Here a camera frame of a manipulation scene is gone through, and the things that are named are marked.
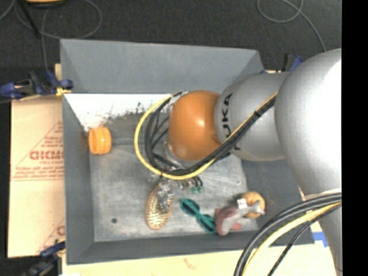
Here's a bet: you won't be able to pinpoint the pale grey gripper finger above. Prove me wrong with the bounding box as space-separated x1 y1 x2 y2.
159 193 175 213
156 181 173 200

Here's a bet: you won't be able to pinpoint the tan oval hairbrush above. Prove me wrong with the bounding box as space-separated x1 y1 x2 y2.
144 181 175 231

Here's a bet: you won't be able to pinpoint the green sunglasses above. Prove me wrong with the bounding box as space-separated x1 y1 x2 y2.
179 197 218 235

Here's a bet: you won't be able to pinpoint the grey metal bin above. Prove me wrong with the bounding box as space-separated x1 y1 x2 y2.
59 39 315 265

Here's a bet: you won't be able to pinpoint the pink and grey toy animal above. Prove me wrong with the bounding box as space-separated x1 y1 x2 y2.
214 198 266 237

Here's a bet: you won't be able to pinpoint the tan toy doughnut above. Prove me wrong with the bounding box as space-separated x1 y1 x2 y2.
240 191 267 219

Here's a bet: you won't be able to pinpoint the orange plastic cup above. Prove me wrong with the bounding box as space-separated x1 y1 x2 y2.
88 126 112 155

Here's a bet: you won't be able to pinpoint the brown cardboard board red print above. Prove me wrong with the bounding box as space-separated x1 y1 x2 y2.
6 95 67 259

